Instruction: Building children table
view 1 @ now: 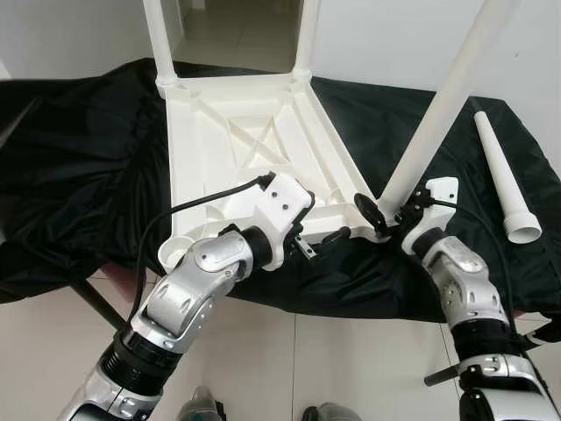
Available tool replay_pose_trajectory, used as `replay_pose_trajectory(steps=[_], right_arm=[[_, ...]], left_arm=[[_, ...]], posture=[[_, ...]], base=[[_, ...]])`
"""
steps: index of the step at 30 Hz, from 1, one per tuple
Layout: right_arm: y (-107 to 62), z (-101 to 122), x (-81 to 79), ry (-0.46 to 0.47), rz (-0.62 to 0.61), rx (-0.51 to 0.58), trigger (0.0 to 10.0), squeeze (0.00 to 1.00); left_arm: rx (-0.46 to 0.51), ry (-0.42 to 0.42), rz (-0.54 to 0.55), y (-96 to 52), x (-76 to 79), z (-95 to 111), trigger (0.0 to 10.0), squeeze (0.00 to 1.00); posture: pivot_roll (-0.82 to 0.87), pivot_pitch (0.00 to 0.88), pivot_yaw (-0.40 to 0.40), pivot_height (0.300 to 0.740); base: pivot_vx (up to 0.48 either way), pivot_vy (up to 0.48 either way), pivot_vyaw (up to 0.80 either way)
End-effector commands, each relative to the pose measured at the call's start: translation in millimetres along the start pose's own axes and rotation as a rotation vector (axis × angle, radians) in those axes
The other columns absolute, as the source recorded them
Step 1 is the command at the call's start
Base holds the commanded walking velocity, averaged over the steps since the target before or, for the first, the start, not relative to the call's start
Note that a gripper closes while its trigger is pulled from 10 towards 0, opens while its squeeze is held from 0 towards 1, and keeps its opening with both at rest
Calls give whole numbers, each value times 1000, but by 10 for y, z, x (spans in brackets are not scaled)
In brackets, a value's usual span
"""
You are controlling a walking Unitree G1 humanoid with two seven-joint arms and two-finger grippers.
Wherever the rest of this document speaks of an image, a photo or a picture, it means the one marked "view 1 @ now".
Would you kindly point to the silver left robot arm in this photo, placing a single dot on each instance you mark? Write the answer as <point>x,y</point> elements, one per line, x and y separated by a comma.
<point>184,289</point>

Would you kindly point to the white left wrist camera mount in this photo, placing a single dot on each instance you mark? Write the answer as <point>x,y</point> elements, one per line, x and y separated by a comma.
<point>280,210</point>

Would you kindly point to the grey robot right foot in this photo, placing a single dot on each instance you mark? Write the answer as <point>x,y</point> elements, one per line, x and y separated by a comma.
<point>331,412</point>

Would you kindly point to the white plastic children table top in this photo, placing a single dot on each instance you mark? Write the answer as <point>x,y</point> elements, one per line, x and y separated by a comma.
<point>237,132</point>

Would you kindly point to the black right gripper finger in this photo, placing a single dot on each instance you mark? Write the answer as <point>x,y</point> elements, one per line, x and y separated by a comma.
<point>368,209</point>

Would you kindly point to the grey robot left foot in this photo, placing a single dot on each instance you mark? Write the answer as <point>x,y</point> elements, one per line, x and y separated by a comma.
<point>200,406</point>

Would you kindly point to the black table cloth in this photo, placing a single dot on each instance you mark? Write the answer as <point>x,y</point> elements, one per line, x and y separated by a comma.
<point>79,175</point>

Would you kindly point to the grey robot foot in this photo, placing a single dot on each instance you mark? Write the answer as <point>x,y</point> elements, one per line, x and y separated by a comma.
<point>200,406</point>
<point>331,412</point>

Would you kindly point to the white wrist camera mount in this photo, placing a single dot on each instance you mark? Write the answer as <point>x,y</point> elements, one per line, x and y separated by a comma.
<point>280,210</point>
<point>436,206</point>

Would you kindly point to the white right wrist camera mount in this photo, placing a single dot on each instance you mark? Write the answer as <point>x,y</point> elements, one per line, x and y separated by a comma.
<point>436,206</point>

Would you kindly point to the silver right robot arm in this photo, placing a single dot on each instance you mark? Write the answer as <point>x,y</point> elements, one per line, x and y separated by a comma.
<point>465,281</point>

